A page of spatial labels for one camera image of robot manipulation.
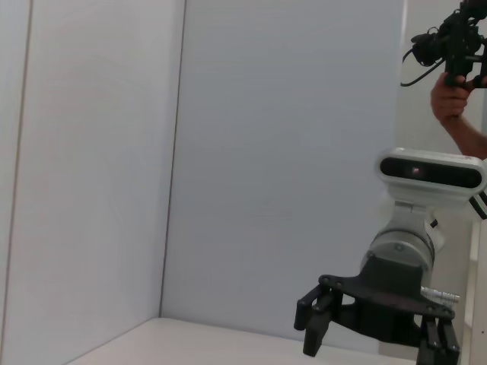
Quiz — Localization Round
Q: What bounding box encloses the black white striped cable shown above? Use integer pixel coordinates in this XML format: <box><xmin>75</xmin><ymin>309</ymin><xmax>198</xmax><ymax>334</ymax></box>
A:
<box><xmin>467</xmin><ymin>189</ymin><xmax>487</xmax><ymax>222</ymax></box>

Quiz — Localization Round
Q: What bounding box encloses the bystander bare forearm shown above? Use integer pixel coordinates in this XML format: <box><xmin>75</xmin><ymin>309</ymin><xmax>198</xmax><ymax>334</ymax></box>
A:
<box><xmin>441</xmin><ymin>113</ymin><xmax>487</xmax><ymax>160</ymax></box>

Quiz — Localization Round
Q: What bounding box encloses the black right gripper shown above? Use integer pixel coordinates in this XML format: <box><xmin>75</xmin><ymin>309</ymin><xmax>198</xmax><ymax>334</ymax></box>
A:
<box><xmin>294</xmin><ymin>255</ymin><xmax>462</xmax><ymax>365</ymax></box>

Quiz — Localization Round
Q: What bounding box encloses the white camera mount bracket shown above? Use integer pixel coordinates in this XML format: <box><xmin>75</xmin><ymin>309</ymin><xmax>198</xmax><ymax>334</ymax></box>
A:
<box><xmin>381</xmin><ymin>192</ymin><xmax>446</xmax><ymax>254</ymax></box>

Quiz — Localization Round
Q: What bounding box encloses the black video camera cable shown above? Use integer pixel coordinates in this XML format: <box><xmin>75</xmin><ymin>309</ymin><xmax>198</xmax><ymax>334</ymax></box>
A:
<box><xmin>399</xmin><ymin>47</ymin><xmax>446</xmax><ymax>88</ymax></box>

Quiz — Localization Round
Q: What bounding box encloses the bystander bare hand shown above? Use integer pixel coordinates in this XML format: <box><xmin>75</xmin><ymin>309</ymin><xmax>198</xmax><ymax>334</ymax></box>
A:
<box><xmin>430</xmin><ymin>70</ymin><xmax>472</xmax><ymax>129</ymax></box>

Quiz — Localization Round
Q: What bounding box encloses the black video camera rig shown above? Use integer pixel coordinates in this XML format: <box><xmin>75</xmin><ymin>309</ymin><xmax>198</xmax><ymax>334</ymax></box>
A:
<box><xmin>410</xmin><ymin>0</ymin><xmax>487</xmax><ymax>90</ymax></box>

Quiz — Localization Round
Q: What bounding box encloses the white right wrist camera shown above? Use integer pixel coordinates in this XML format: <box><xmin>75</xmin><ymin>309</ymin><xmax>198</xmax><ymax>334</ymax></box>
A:
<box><xmin>377</xmin><ymin>147</ymin><xmax>487</xmax><ymax>209</ymax></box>

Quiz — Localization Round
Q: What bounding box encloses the silver metal connector plug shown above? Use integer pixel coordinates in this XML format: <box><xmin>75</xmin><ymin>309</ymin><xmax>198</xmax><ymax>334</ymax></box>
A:
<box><xmin>420</xmin><ymin>287</ymin><xmax>461</xmax><ymax>305</ymax></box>

